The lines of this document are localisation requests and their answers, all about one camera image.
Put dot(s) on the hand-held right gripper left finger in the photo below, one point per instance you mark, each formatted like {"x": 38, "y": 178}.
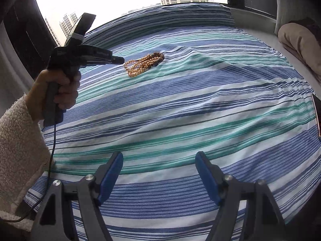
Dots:
{"x": 110, "y": 178}

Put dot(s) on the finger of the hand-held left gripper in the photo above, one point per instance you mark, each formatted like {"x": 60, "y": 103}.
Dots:
{"x": 117, "y": 60}

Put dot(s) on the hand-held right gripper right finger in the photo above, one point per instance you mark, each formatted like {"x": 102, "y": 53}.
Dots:
{"x": 208, "y": 178}

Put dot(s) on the person's left forearm white fleece sleeve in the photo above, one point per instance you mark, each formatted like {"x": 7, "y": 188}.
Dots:
{"x": 17, "y": 143}

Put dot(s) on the person's left hand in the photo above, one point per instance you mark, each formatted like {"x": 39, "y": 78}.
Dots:
{"x": 67, "y": 93}

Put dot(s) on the distant apartment building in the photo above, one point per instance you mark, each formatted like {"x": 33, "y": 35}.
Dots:
{"x": 66, "y": 25}

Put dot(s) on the smartphone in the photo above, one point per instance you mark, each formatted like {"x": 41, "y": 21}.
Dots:
{"x": 317, "y": 115}

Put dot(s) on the beige pillow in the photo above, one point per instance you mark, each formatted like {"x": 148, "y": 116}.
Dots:
{"x": 298, "y": 42}

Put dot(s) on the white curtain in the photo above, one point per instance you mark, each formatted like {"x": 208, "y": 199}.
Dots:
{"x": 296, "y": 0}

